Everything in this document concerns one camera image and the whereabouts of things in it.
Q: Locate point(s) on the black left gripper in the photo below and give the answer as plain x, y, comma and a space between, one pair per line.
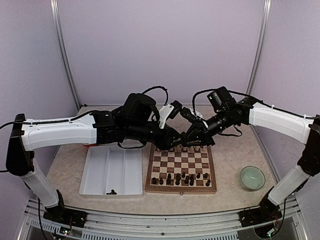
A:
165, 143

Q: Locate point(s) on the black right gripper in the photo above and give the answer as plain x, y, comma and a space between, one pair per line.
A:
200, 132

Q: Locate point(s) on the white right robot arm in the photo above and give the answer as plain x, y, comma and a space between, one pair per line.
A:
250, 111

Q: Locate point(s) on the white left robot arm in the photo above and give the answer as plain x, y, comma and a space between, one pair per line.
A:
137, 119

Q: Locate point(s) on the row of white chess pieces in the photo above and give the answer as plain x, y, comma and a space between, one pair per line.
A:
190, 149

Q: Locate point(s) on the wooden chess board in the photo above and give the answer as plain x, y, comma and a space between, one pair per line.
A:
162, 162

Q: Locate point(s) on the black chess piece on board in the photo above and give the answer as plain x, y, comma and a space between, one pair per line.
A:
178, 181
169, 182

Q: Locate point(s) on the black chess pawn on board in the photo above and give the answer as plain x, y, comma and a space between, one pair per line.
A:
206, 176

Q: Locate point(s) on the dark chess pieces lower pile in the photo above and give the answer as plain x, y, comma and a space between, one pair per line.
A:
112, 192

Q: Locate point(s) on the pale green glass bowl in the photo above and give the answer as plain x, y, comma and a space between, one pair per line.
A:
252, 178

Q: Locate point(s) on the white plastic divided tray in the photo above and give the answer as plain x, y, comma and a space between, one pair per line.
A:
112, 167

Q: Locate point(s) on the red white bowl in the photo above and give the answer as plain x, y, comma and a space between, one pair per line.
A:
89, 145

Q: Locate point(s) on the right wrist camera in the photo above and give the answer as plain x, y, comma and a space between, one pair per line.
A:
187, 114

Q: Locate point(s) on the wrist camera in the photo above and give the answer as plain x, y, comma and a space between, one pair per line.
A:
187, 114
169, 111

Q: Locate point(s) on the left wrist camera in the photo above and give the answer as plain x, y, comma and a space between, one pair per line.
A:
169, 111

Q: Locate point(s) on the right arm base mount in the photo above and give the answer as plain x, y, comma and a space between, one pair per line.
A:
265, 212

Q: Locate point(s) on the aluminium front rail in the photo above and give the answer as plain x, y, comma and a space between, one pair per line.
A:
221, 225

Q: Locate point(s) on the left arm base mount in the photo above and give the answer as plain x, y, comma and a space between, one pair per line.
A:
63, 215

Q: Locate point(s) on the right aluminium corner post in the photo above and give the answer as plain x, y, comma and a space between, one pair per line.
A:
260, 45

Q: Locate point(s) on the aluminium corner post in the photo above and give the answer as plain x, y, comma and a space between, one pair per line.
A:
260, 45
54, 5

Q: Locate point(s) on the left aluminium corner post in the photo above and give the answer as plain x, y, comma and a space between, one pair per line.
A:
54, 5

